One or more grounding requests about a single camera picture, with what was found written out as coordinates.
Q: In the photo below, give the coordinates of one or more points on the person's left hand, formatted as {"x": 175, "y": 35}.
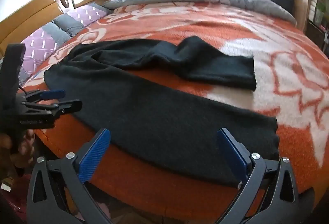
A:
{"x": 27, "y": 146}

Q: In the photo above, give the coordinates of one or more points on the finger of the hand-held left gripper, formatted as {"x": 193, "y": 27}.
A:
{"x": 69, "y": 106}
{"x": 54, "y": 94}

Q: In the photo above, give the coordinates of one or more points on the purple and grey pillow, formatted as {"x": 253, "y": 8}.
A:
{"x": 41, "y": 44}
{"x": 87, "y": 13}

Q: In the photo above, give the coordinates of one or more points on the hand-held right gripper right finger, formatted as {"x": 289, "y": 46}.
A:
{"x": 232, "y": 154}

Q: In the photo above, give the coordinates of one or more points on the green and white boxes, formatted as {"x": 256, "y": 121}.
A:
{"x": 319, "y": 10}

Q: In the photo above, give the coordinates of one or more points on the black pants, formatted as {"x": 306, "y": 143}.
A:
{"x": 154, "y": 116}

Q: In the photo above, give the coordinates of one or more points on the orange and white floral blanket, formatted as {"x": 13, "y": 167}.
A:
{"x": 295, "y": 136}

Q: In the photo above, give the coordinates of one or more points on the wooden headboard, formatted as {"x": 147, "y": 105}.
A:
{"x": 33, "y": 15}

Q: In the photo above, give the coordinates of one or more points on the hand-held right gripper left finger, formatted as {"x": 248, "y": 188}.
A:
{"x": 95, "y": 152}

